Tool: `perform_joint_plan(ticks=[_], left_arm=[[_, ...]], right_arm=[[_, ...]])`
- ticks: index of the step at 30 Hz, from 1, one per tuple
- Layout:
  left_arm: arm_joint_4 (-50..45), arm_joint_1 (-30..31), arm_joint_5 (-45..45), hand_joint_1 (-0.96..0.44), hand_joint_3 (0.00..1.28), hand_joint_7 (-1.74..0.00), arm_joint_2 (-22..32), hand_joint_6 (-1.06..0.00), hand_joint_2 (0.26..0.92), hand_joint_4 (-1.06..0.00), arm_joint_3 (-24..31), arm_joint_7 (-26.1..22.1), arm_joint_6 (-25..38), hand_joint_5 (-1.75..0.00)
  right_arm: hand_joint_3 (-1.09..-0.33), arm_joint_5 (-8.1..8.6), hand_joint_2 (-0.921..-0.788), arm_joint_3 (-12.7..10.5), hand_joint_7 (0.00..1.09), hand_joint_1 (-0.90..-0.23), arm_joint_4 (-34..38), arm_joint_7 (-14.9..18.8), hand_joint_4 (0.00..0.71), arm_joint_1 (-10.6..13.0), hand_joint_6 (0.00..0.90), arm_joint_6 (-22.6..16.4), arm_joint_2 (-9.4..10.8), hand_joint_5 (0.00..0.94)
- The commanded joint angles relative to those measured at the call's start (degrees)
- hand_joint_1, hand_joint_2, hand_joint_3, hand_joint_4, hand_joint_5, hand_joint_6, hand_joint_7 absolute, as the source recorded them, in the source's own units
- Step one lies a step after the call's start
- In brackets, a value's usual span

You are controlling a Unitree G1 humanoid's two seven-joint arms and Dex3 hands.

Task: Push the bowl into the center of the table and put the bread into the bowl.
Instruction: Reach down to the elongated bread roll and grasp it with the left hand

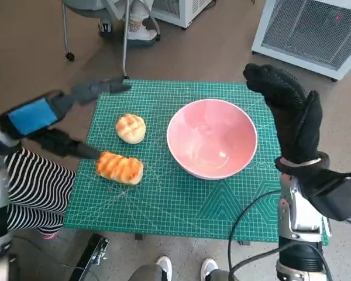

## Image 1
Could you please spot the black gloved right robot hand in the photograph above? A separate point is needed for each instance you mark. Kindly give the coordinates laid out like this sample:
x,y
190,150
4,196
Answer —
x,y
295,126

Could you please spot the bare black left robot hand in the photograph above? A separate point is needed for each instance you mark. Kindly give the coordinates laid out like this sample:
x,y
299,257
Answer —
x,y
32,117

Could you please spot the pink bowl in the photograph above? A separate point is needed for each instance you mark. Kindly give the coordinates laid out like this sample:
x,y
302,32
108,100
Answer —
x,y
210,134

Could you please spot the round pale bread bun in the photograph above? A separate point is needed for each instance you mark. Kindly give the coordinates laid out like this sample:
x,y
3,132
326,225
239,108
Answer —
x,y
131,128

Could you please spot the long orange striped bread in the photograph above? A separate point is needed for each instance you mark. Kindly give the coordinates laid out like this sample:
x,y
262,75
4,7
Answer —
x,y
120,168

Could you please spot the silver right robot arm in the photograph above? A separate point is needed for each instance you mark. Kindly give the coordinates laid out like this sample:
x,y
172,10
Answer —
x,y
298,216

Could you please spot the person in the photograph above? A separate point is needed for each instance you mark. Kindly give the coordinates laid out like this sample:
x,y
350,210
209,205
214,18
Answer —
x,y
139,30
38,187
163,266

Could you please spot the grey office chair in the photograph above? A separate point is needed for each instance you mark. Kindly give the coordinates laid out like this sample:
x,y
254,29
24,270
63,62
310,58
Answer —
x,y
65,29

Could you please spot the large white mesh-front appliance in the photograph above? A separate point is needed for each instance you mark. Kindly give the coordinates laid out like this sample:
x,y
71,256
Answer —
x,y
310,29

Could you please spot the small black table clip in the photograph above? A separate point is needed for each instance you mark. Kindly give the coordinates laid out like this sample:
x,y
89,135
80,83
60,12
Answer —
x,y
139,236
244,242

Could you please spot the green cutting mat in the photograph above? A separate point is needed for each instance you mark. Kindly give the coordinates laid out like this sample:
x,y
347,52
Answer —
x,y
163,199

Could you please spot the black metal stand bar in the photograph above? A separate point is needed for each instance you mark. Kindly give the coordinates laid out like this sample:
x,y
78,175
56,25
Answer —
x,y
89,257

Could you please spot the small white mesh-front appliance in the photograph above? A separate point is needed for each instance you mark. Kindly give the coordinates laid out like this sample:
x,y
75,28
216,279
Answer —
x,y
187,11

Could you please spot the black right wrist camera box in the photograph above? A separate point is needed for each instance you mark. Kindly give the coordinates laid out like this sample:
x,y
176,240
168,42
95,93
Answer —
x,y
336,196

